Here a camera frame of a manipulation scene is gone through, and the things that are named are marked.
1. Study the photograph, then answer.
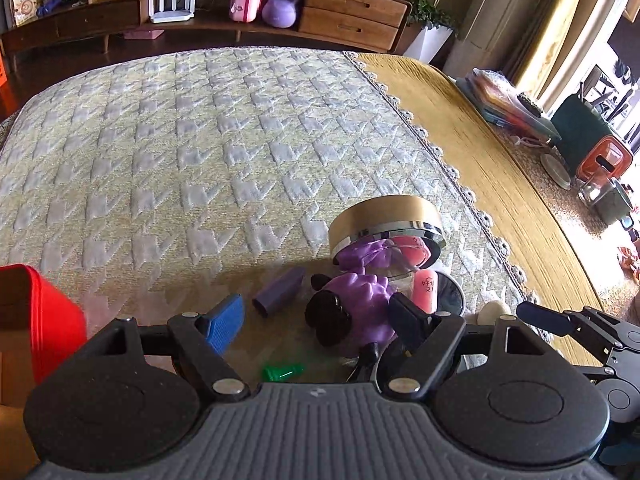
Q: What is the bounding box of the white planter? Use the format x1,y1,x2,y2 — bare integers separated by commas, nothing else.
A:
402,25,454,65

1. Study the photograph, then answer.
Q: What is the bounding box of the grey houndstooth quilted blanket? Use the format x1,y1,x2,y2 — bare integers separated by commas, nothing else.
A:
0,47,543,397

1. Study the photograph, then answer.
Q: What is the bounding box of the pink toy bag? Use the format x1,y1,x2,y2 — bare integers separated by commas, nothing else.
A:
228,0,265,23

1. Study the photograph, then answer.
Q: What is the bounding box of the white router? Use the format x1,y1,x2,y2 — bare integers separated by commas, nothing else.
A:
148,0,197,24

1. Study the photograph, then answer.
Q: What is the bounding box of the snack box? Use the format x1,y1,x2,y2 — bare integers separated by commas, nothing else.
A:
10,0,39,28

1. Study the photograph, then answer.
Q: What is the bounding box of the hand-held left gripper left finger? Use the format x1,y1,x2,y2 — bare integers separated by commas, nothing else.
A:
97,295,251,404

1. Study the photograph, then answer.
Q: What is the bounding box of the red storage box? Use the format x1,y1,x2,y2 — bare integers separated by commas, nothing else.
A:
0,263,89,480

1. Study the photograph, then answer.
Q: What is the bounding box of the white round plate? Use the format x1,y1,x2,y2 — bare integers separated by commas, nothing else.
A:
540,152,572,191

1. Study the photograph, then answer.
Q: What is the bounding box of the small green plastic piece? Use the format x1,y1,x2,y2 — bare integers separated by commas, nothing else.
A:
262,361,305,383

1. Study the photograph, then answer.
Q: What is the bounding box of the pink tube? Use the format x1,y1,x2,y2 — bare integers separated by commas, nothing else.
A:
411,269,439,314

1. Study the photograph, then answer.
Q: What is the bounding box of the purple plastic tube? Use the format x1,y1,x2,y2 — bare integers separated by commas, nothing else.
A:
252,266,307,319

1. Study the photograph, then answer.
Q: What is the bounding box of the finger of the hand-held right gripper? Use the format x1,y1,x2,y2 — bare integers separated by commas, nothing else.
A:
516,301,640,378

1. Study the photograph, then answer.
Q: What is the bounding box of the purple kettlebell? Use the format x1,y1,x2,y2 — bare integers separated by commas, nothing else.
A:
261,0,304,29

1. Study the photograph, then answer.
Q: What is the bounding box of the orange case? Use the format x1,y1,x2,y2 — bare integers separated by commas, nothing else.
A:
575,135,634,184

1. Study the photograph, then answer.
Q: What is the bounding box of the green chair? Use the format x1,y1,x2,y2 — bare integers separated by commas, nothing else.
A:
550,95,622,176

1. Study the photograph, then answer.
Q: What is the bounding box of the stack of folders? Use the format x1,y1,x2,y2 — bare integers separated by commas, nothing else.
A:
457,67,562,144

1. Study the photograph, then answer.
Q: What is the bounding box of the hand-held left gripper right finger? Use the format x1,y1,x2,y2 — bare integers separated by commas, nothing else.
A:
377,292,556,396

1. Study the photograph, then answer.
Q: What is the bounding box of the wooden TV cabinet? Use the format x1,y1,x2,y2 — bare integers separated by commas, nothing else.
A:
0,0,414,59

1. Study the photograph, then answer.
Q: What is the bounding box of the round gold compact mirror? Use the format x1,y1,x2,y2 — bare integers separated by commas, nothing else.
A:
327,195,467,320

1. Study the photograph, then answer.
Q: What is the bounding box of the yellow woven blanket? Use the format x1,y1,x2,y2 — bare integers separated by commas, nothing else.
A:
344,52,617,367

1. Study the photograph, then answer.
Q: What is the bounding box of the beige egg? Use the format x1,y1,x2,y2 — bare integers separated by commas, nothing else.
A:
477,300,512,326

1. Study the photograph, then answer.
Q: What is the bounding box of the glass jar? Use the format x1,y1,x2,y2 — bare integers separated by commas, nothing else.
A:
577,177,634,227

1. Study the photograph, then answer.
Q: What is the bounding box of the purple toy figure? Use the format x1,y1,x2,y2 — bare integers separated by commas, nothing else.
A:
305,272,402,357

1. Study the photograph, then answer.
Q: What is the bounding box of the beige curtain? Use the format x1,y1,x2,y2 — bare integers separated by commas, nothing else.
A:
444,0,632,107

